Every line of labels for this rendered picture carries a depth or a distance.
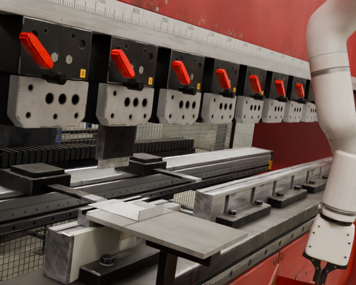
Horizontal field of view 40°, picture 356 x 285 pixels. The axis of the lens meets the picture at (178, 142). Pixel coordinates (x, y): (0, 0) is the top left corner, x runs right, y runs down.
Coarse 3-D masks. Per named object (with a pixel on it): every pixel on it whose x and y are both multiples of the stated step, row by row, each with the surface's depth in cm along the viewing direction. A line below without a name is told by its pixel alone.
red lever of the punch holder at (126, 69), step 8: (112, 56) 86; (120, 56) 85; (120, 64) 87; (128, 64) 87; (120, 72) 89; (128, 72) 88; (128, 80) 90; (136, 80) 91; (128, 88) 92; (136, 88) 91
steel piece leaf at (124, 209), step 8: (104, 208) 99; (112, 208) 100; (120, 208) 101; (128, 208) 102; (136, 208) 102; (144, 208) 103; (152, 208) 97; (160, 208) 100; (128, 216) 96; (136, 216) 97; (144, 216) 95; (152, 216) 98
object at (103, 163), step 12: (108, 132) 97; (120, 132) 100; (132, 132) 104; (96, 144) 98; (108, 144) 98; (120, 144) 101; (132, 144) 105; (96, 156) 98; (108, 156) 98; (120, 156) 102; (132, 156) 105; (108, 168) 101
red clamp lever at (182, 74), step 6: (174, 66) 103; (180, 66) 102; (180, 72) 103; (186, 72) 104; (180, 78) 105; (186, 78) 105; (186, 84) 106; (180, 90) 109; (186, 90) 108; (192, 90) 107
